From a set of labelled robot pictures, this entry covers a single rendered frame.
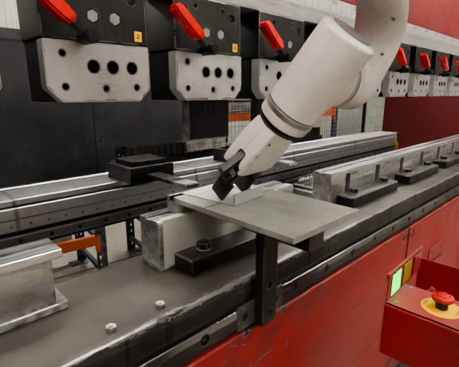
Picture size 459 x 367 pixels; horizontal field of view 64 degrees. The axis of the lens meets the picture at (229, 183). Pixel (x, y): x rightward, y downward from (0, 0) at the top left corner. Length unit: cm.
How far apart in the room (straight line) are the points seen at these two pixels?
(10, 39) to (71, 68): 56
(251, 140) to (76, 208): 46
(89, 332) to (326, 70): 47
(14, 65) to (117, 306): 70
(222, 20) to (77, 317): 53
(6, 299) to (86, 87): 30
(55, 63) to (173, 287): 38
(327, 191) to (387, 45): 56
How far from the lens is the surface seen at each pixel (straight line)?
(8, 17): 478
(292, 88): 53
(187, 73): 64
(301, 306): 85
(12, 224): 84
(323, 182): 107
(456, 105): 271
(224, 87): 69
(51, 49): 54
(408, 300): 86
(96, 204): 89
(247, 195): 65
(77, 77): 54
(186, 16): 60
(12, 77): 109
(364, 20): 61
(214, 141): 74
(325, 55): 51
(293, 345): 88
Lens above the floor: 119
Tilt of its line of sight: 14 degrees down
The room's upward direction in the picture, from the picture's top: straight up
